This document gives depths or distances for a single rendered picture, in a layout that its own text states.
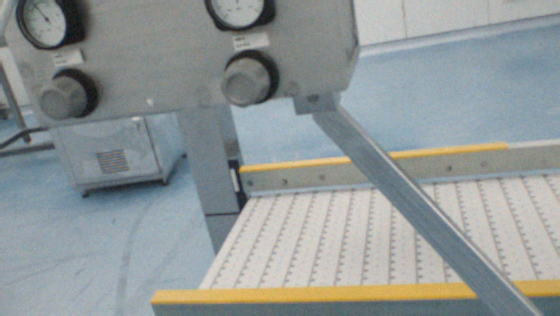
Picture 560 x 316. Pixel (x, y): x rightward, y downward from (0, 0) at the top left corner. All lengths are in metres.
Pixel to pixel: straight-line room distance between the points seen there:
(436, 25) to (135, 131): 3.60
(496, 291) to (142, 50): 0.26
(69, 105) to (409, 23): 5.28
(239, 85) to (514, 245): 0.34
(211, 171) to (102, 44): 0.40
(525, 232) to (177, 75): 0.37
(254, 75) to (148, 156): 2.71
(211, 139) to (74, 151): 2.47
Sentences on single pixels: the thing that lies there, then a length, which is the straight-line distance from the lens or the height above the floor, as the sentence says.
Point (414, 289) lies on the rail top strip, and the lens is 0.41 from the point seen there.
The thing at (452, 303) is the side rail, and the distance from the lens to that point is 0.41.
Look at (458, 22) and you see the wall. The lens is 5.65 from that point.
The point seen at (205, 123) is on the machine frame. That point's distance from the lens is 0.69.
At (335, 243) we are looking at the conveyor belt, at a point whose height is 0.82.
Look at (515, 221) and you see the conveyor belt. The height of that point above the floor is 0.82.
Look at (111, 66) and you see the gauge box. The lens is 0.34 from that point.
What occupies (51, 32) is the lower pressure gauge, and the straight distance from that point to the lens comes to 0.34.
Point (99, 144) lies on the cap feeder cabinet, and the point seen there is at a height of 0.33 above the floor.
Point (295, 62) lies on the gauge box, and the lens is 0.30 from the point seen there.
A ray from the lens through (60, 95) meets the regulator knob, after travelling 0.34.
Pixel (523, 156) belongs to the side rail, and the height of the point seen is 0.84.
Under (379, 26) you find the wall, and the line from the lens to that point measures 5.51.
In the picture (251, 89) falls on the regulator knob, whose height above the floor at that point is 1.04.
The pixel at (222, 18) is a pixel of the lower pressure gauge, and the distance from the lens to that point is 0.29.
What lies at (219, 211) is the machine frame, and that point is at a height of 0.79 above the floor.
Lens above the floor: 1.10
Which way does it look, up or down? 22 degrees down
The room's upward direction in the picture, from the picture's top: 11 degrees counter-clockwise
